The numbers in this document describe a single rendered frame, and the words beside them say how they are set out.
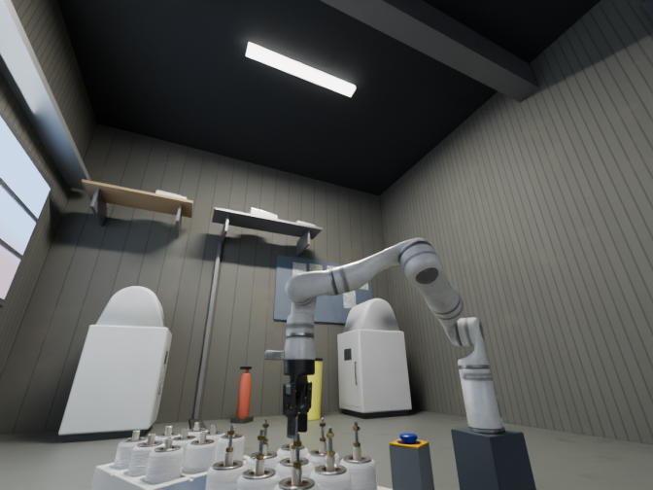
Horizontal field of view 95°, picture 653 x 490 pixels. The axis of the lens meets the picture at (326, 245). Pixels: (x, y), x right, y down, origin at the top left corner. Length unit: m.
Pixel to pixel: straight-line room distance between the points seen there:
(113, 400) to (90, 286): 1.43
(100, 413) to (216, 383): 1.20
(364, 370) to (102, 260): 3.23
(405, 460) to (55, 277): 3.94
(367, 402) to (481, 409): 2.69
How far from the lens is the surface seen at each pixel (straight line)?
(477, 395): 1.10
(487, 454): 1.08
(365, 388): 3.70
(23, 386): 4.15
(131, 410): 3.21
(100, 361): 3.26
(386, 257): 0.79
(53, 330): 4.15
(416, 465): 0.82
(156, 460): 1.19
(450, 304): 0.90
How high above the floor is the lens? 0.46
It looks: 23 degrees up
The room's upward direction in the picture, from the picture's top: 1 degrees counter-clockwise
